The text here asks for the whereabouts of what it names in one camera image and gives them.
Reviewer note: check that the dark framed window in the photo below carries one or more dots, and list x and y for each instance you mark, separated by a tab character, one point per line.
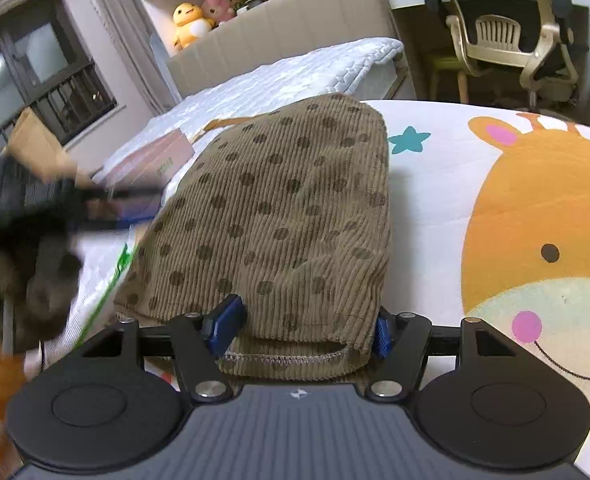
60	90

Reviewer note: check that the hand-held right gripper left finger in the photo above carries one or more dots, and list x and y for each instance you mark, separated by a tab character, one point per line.
222	325

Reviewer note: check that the grey curtain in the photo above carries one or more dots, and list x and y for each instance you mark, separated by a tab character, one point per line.
125	35

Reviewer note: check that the pink plush toy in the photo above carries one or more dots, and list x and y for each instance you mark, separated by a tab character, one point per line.
217	7

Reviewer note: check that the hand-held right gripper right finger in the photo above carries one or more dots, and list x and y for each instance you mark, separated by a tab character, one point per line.
385	332

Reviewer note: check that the pink gift box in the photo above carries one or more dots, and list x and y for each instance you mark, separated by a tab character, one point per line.
150	155

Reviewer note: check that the beige padded headboard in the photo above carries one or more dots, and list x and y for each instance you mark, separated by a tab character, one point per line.
300	15

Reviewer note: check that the brown paper bag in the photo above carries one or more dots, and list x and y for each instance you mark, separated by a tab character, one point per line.
35	145

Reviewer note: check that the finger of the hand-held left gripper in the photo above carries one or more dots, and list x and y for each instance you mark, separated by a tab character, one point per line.
120	193
120	222

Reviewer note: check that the beige mesh office chair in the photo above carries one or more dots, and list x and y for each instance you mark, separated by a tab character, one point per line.
495	32

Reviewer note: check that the yellow duck plush toy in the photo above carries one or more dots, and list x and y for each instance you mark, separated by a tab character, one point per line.
190	22

